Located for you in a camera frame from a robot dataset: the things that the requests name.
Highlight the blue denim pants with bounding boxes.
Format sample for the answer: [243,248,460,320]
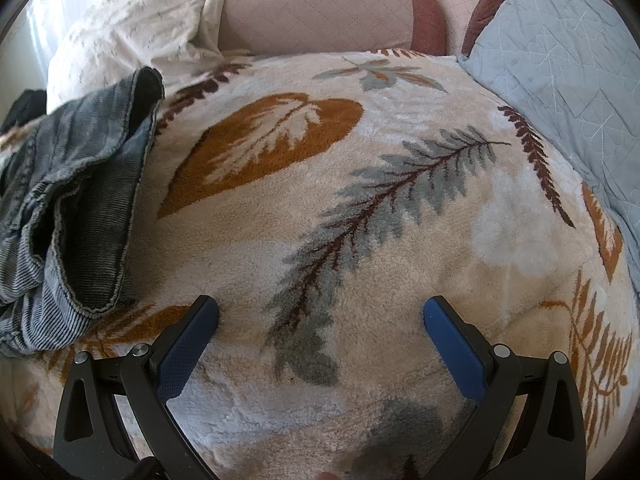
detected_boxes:
[0,66,166,358]

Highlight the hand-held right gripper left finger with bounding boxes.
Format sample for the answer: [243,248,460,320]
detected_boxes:
[52,295,221,480]

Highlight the light blue quilted pillow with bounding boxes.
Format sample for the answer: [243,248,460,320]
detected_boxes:
[457,0,640,291]

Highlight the pink bolster cushion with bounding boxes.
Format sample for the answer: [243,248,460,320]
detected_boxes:
[217,0,447,57]

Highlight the leaf print fleece blanket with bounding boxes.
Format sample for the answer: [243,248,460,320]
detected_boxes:
[0,47,640,480]

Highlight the white patterned pillow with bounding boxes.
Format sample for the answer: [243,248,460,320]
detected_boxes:
[46,0,231,111]

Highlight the black cloth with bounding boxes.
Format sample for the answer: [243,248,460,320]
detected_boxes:
[0,89,48,133]

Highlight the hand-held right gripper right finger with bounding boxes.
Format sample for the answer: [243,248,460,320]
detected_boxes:
[422,295,587,480]

